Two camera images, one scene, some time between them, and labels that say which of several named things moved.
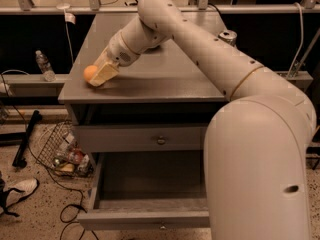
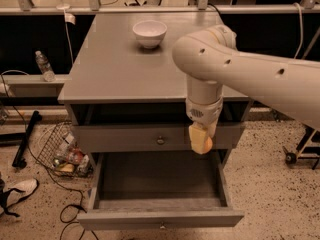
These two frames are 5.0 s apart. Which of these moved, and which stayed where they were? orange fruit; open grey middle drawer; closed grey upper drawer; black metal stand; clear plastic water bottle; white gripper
Moved: orange fruit; white gripper
Stayed: black metal stand; open grey middle drawer; clear plastic water bottle; closed grey upper drawer
